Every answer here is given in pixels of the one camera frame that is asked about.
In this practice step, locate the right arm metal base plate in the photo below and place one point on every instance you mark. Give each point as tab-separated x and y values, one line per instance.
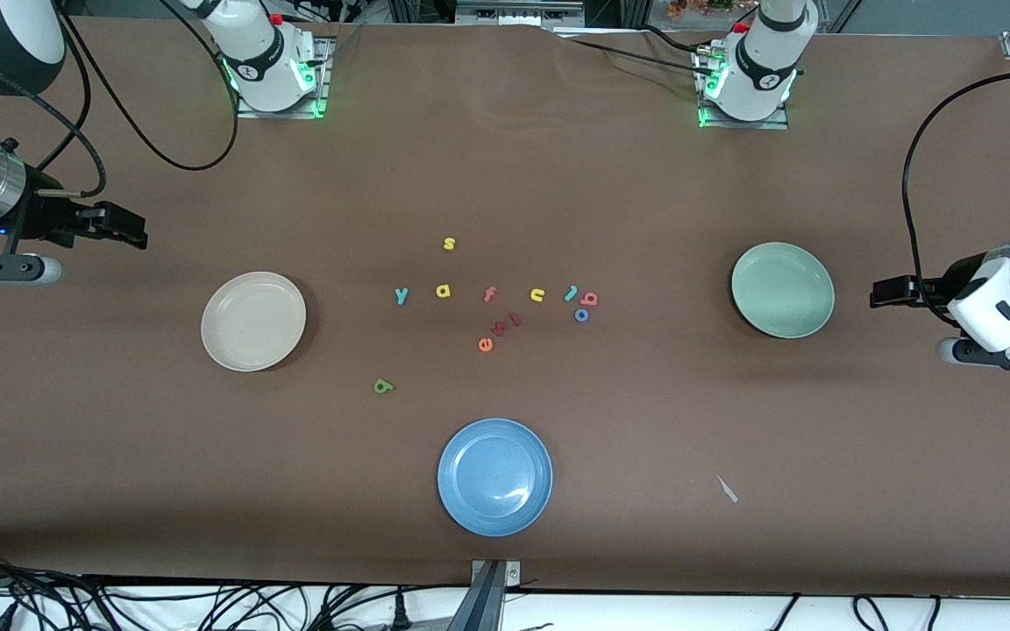
323	96

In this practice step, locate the green letter g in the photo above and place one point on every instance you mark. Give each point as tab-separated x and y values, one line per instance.
383	386

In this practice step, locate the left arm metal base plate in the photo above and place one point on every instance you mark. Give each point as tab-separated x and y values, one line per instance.
742	124

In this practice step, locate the orange floral object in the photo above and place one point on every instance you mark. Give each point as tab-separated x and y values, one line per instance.
698	7

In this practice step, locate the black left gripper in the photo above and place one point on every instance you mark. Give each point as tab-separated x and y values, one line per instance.
942	287

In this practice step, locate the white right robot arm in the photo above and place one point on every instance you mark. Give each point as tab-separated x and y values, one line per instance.
259	61

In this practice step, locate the brown table cover sheet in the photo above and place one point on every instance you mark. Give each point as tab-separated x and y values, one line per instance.
514	131

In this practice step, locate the green round plate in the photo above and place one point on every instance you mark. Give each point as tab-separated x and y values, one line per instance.
783	291

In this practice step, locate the white paper scrap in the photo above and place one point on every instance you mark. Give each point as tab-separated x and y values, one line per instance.
727	489

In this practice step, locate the black power plug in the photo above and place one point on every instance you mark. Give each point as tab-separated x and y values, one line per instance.
400	613

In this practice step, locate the blue round plate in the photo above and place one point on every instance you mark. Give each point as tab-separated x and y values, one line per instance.
494	478

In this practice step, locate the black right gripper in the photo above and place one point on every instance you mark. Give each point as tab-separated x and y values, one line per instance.
42	219

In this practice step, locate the beige round plate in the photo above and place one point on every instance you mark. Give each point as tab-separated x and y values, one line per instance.
252	322

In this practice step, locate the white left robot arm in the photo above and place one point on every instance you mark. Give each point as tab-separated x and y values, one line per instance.
764	70

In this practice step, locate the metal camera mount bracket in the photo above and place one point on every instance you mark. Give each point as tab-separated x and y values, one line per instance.
494	571

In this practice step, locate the grey power strip box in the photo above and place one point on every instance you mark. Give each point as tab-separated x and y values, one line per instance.
518	10

